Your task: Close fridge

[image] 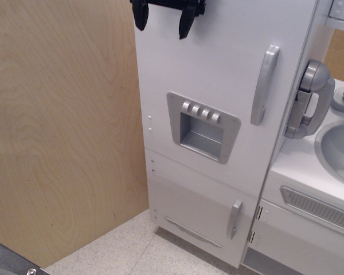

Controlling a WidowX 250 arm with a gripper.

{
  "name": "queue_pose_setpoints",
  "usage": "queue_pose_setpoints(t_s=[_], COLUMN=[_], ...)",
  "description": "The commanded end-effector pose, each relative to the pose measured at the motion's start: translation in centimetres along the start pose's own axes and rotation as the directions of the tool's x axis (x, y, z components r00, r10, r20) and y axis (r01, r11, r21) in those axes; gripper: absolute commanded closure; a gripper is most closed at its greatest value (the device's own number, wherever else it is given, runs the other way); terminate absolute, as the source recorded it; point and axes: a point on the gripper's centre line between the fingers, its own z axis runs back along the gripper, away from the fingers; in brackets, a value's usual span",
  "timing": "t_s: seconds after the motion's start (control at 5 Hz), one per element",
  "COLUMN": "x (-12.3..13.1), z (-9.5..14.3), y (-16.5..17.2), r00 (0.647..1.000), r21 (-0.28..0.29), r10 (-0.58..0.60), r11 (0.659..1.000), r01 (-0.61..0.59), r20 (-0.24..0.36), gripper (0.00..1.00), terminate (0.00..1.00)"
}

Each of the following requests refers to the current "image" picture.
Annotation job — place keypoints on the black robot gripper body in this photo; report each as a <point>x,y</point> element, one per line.
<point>177,4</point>

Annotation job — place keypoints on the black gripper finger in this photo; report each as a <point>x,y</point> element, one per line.
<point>140,12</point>
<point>186,21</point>

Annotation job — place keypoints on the white fridge door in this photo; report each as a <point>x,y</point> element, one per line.
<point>197,93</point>

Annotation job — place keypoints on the white toy fridge cabinet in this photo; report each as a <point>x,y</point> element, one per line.
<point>293,97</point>

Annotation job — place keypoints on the grey toy telephone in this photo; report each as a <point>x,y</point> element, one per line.
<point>312,101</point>

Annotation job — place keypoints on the light plywood panel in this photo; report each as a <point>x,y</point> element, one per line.
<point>72,162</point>

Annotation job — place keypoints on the grey toy sink basin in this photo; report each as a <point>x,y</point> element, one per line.
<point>329,149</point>

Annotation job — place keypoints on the white lower freezer door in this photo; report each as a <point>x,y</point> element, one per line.
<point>211,215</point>

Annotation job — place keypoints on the white toy oven unit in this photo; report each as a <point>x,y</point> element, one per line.
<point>299,225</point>

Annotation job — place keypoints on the black equipment corner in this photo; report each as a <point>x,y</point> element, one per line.
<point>13,263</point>

